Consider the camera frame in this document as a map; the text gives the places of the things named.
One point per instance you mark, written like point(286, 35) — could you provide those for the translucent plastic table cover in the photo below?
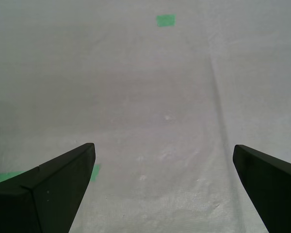
point(160, 109)

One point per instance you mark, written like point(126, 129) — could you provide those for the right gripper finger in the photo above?
point(38, 201)
point(274, 191)

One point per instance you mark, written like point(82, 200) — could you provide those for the small green tape mark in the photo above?
point(166, 20)

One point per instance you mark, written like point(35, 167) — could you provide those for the long green tape strip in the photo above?
point(4, 177)

